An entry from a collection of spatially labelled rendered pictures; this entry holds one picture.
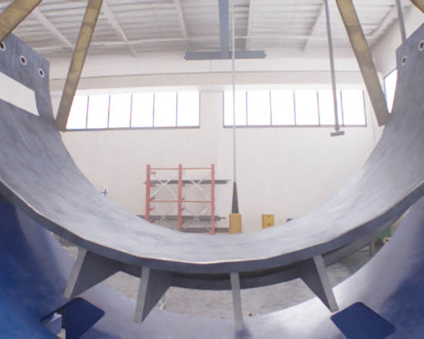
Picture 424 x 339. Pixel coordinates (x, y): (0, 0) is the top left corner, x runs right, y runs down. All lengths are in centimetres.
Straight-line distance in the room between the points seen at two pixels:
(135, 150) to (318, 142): 760
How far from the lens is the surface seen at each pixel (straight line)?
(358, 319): 166
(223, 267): 81
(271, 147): 1191
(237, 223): 182
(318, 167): 1220
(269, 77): 1206
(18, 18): 145
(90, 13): 187
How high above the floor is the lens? 156
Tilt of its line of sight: 7 degrees up
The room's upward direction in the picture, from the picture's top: straight up
